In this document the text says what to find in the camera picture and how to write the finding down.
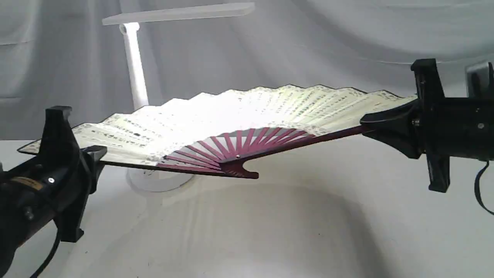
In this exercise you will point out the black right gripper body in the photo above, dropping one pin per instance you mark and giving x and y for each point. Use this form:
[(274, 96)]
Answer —
[(450, 126)]

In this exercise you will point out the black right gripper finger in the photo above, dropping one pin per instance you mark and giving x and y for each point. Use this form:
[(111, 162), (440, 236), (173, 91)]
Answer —
[(400, 115), (408, 144)]

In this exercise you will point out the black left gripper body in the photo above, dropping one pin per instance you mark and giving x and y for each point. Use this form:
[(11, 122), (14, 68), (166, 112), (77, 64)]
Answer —
[(52, 185)]

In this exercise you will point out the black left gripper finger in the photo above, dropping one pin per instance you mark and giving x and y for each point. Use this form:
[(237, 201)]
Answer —
[(95, 170), (93, 154)]

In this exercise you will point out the folding paper fan maroon ribs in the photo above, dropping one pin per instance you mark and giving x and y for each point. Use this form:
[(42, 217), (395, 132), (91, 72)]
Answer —
[(216, 134)]

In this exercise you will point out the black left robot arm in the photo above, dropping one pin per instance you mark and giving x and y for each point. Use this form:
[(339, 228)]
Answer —
[(54, 185)]

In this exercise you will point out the white desk lamp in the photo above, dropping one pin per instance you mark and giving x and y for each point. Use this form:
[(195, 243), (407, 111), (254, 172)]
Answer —
[(129, 24)]

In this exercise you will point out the grey backdrop curtain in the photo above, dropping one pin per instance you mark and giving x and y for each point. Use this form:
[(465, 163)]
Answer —
[(58, 52)]

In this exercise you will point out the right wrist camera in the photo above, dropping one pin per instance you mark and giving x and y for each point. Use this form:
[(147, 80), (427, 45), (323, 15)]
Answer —
[(480, 80)]

